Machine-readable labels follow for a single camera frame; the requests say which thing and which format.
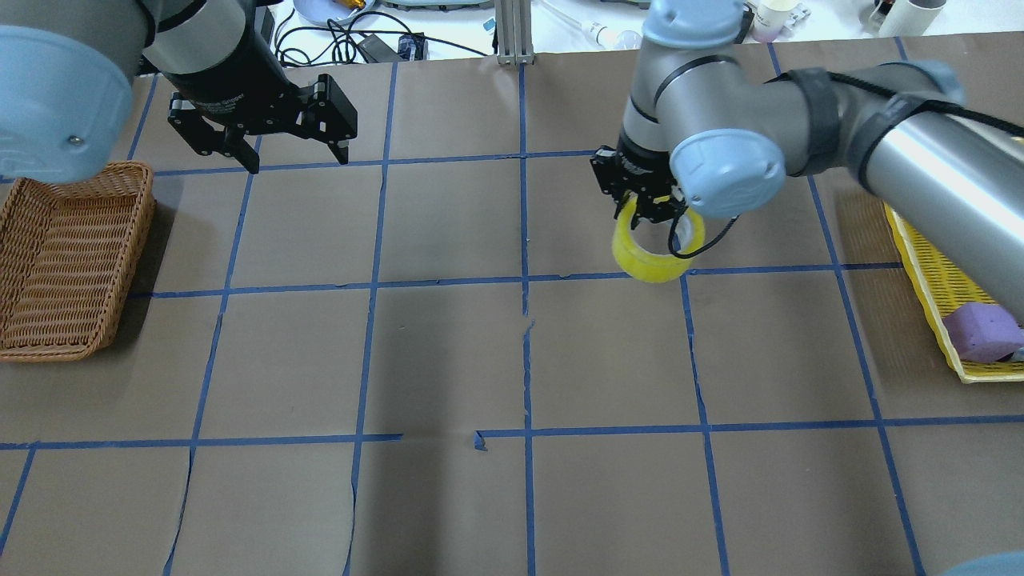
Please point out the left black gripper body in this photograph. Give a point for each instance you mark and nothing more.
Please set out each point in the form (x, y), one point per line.
(226, 90)

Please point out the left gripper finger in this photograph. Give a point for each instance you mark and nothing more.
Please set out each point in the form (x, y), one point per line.
(326, 115)
(204, 138)

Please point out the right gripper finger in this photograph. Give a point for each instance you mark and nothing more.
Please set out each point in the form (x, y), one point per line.
(666, 206)
(627, 214)

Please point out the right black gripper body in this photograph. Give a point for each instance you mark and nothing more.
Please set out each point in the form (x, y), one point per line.
(638, 170)

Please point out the yellow tape roll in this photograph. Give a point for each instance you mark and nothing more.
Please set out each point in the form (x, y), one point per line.
(651, 267)

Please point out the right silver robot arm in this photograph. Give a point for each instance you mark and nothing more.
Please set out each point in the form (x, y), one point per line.
(697, 136)

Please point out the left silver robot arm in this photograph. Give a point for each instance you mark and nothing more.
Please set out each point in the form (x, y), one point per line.
(68, 69)

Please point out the black power adapter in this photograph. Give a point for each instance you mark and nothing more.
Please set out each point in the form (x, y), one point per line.
(374, 50)

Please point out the blue plate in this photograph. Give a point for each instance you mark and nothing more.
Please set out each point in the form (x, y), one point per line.
(320, 12)

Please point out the white light bulb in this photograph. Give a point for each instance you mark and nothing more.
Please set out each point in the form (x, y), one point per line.
(609, 37)

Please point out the brown wicker basket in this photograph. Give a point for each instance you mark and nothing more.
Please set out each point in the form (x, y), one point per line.
(68, 258)

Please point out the lavender white cup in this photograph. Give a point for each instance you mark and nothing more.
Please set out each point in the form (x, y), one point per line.
(769, 19)

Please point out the yellow plastic basket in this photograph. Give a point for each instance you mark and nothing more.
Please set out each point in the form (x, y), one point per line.
(941, 288)

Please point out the black white mug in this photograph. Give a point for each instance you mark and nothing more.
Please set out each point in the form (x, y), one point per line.
(902, 18)

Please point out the purple sponge block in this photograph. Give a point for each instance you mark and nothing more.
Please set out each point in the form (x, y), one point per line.
(982, 333)

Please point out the aluminium frame post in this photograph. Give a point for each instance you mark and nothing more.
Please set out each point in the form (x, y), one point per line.
(514, 32)

